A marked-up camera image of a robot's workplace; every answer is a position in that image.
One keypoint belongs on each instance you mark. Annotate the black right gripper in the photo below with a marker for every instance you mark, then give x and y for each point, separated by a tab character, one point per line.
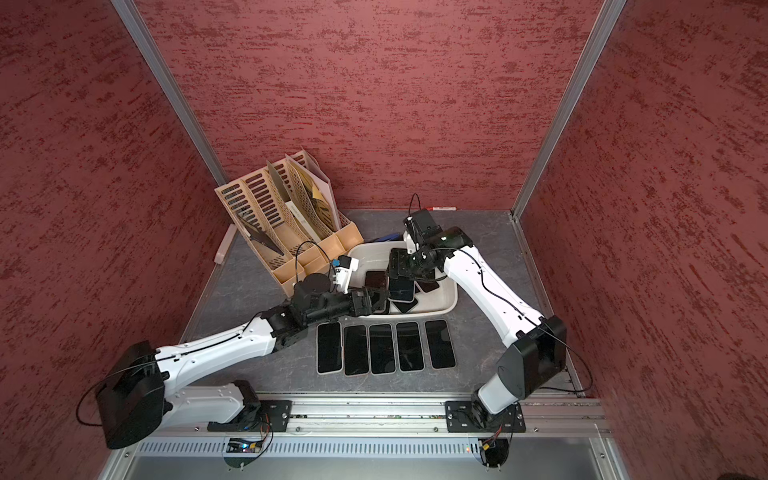
421	275

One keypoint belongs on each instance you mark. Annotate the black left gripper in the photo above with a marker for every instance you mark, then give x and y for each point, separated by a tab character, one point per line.
357	310

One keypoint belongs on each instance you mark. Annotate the small phone pink case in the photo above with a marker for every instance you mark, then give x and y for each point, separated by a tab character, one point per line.
441	351

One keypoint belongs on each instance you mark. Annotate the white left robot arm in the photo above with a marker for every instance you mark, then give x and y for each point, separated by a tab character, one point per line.
152	388

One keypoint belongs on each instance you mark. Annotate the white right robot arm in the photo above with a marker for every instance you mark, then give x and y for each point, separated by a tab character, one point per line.
535	345

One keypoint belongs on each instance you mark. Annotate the dark phone under stack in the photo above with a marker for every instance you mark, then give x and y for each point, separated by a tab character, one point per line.
376	279

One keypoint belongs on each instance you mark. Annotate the black phone without case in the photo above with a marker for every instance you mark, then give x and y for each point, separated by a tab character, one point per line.
405	307

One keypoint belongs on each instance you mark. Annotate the white plastic storage tub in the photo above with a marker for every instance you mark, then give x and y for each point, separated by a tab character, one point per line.
375	256

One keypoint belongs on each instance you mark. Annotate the red marker pen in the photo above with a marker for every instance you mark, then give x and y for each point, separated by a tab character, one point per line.
442	208

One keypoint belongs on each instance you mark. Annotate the blue pen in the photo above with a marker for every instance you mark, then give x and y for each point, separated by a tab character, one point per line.
381	239

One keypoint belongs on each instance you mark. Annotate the gold patterned folder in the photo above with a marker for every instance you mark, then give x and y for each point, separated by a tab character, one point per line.
319	203

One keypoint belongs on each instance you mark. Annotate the beige desk file organizer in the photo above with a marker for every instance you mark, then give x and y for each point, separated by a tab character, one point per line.
273	199

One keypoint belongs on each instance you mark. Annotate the black notebook in organizer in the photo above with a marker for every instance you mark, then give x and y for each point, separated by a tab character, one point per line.
258	236

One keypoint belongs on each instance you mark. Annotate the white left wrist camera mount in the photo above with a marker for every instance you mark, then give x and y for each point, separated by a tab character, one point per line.
342	270

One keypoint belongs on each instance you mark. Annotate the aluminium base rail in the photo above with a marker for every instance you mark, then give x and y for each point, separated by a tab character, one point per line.
425	427

